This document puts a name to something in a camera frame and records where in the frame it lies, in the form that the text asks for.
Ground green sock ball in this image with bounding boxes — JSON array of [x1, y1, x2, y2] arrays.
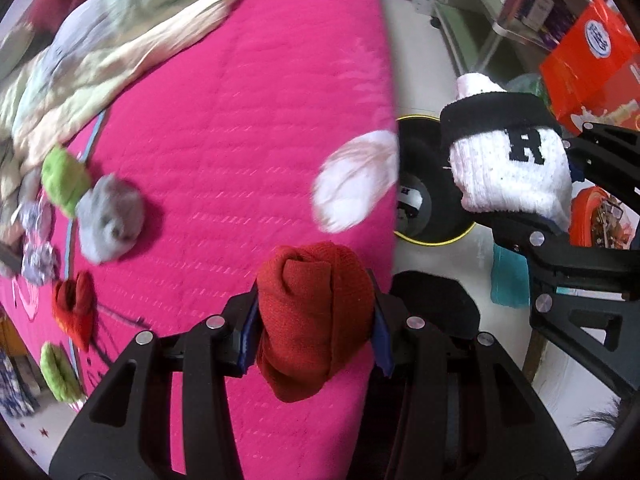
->
[[39, 341, 82, 404], [41, 145, 92, 219]]

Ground white sock ball black band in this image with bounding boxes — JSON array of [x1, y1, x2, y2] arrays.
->
[[439, 73, 572, 232]]

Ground red sock ball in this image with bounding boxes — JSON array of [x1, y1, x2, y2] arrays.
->
[[52, 271, 96, 352], [256, 242, 375, 403]]

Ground grey paper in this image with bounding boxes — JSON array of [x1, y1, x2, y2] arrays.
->
[[18, 197, 58, 286]]

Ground grey sock ball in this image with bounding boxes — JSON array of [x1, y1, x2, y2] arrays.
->
[[75, 174, 144, 264]]

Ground red round tin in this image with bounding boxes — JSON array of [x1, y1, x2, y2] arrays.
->
[[568, 185, 634, 249]]

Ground orange gift box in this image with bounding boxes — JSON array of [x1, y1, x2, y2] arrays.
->
[[540, 0, 640, 134]]

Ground clear plastic bag green contents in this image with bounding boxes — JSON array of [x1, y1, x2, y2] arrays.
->
[[504, 73, 551, 107]]

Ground black bin with gold rim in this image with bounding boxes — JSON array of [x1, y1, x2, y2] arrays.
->
[[395, 115, 475, 247]]

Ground boxes on shelf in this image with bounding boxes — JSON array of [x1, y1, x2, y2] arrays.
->
[[498, 0, 577, 51]]

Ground metal shelf rack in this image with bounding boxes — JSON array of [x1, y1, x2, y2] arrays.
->
[[410, 0, 592, 82]]

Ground pink quilted bed cover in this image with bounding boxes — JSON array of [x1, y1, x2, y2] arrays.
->
[[10, 0, 395, 479]]

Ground pale crumpled blanket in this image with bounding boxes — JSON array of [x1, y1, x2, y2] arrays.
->
[[1, 0, 236, 246]]

